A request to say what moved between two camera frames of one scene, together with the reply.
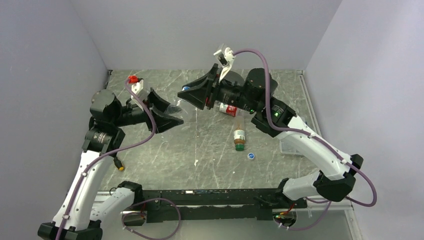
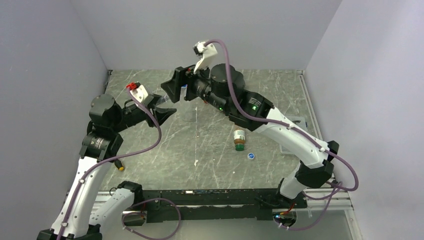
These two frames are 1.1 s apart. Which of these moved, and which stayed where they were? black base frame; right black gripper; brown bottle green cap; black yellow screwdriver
Moved: right black gripper
Stayed: brown bottle green cap; black yellow screwdriver; black base frame
